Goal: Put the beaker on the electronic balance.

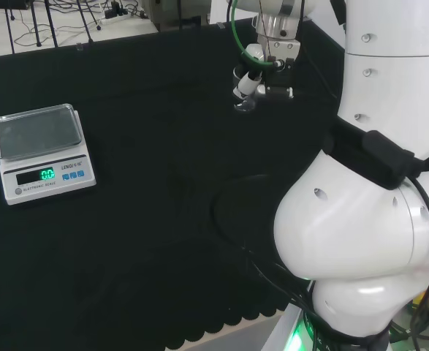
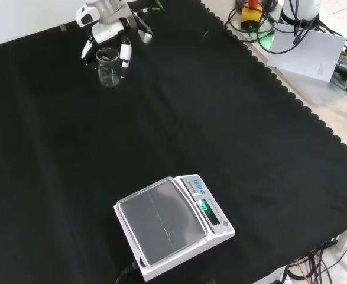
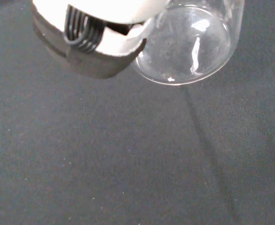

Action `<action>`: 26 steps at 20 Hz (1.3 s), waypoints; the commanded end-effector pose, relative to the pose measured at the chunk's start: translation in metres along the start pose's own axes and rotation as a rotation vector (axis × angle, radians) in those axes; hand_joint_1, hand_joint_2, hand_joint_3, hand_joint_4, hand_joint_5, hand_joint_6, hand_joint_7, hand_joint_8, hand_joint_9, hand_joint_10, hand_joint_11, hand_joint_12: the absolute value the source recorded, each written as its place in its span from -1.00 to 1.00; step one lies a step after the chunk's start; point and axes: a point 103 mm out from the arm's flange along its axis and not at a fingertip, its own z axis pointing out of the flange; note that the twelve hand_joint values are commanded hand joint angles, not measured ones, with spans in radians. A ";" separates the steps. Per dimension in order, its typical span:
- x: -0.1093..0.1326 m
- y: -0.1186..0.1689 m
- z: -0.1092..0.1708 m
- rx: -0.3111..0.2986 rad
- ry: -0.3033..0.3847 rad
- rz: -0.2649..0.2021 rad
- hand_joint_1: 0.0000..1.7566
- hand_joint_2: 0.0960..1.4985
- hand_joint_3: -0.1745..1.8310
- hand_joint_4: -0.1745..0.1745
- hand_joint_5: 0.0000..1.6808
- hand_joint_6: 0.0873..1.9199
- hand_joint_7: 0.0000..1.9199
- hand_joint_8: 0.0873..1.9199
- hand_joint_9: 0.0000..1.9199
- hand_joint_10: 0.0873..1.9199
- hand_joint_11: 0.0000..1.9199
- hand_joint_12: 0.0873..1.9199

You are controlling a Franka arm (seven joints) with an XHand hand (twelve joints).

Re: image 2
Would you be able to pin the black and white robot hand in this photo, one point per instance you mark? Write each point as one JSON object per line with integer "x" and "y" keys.
{"x": 103, "y": 31}

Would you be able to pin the clear glass beaker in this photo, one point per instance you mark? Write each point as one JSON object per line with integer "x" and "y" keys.
{"x": 108, "y": 71}

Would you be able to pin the white electronic balance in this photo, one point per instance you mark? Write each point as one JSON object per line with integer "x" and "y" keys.
{"x": 173, "y": 225}

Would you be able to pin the clear tape piece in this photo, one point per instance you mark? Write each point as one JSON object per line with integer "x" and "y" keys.
{"x": 63, "y": 27}

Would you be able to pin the black scalloped bench cloth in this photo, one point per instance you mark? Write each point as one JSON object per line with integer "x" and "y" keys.
{"x": 161, "y": 133}

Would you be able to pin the yellow emergency stop button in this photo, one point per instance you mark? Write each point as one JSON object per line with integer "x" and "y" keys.
{"x": 251, "y": 18}

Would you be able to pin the white paper sheet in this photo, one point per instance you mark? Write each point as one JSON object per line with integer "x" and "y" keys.
{"x": 307, "y": 54}

